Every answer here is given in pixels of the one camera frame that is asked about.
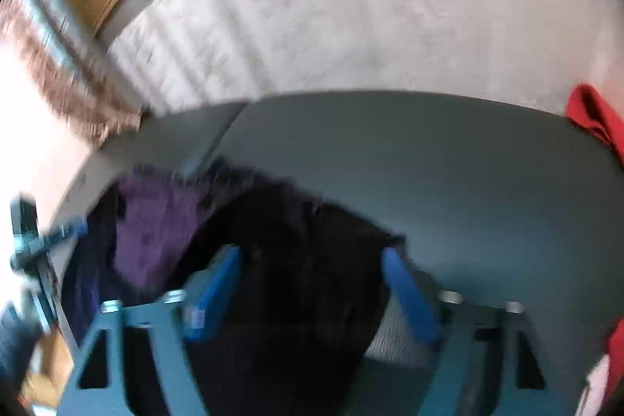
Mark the dark purple velvet top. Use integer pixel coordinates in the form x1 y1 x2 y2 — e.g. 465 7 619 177
61 158 405 416

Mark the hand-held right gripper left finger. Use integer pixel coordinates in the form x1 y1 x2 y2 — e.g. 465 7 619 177
58 244 243 416

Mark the person's left forearm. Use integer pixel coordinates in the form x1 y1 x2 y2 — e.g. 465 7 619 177
0 304 44 402

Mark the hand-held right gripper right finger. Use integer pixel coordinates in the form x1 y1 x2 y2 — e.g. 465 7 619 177
380 248 576 416

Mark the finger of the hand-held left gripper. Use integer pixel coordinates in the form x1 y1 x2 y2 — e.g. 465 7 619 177
12 221 89 271

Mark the beige white garment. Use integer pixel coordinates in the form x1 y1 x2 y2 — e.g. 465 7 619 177
578 355 624 416

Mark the red garment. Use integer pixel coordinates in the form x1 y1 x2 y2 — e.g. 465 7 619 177
565 83 624 163
604 322 624 361

